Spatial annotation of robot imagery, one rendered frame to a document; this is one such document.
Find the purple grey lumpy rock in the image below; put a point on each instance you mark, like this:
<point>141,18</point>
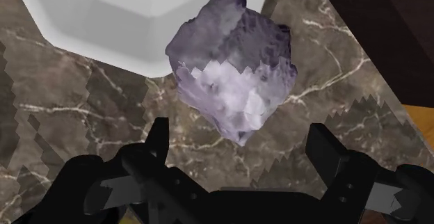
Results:
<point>234,67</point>

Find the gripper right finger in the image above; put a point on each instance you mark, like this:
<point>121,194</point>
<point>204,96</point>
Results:
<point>342,172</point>

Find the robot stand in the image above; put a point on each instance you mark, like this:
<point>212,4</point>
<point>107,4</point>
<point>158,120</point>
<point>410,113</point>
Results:
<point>390,33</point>

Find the white angular bowl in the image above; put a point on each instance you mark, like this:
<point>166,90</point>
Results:
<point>135,16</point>

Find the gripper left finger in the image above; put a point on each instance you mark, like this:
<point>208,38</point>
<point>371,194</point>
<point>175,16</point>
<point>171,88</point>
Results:
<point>142,179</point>

